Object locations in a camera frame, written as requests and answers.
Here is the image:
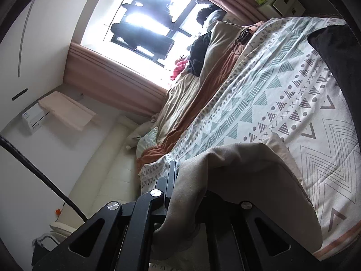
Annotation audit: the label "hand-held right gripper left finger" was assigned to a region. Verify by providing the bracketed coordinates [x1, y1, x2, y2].
[31, 161, 181, 271]

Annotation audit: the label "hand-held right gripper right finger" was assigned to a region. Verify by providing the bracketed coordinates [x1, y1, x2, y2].
[196, 192, 313, 271]

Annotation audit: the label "beige jacket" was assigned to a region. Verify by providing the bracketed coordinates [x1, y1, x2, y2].
[151, 134, 323, 263]

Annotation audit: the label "black folded clothes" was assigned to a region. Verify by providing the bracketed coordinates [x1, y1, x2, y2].
[307, 23, 361, 99]

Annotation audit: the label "pale green pillow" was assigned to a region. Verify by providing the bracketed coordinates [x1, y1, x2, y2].
[136, 127, 158, 157]

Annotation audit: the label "beige plush toy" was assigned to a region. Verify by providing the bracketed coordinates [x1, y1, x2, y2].
[125, 121, 153, 150]

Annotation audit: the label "cream leather headboard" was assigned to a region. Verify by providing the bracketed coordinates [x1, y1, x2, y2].
[49, 114, 141, 232]

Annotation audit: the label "beige and orange duvet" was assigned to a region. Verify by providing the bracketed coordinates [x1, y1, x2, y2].
[137, 20, 257, 173]

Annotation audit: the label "red cloth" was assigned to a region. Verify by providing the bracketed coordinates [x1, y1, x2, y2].
[169, 58, 189, 81]

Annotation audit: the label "pink curtain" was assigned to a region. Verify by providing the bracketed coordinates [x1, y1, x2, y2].
[166, 0, 271, 26]
[65, 42, 168, 116]

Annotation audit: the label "beige hanging cloth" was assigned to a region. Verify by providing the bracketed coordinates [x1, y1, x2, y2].
[38, 90, 98, 132]

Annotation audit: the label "black crumpled garment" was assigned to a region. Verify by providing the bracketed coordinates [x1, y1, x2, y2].
[187, 31, 212, 77]

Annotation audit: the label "dark hanging jacket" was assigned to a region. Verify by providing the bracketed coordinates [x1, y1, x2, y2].
[111, 23, 175, 60]

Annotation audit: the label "patterned bed sheet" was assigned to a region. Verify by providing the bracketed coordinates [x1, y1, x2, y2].
[138, 17, 361, 263]

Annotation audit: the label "white air conditioner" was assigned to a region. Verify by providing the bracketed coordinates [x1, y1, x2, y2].
[21, 104, 53, 133]

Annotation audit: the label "dark framed window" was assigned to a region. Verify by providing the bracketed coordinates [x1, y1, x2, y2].
[80, 0, 198, 86]

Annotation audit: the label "dark cushion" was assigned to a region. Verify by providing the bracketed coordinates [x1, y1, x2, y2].
[196, 4, 226, 31]

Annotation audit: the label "white nightstand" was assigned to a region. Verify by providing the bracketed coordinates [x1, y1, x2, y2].
[258, 0, 306, 16]

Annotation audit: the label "thick black cable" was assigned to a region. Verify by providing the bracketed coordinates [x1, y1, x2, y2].
[0, 134, 89, 222]

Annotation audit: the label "thin black cable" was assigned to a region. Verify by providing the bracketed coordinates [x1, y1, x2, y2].
[233, 25, 254, 54]

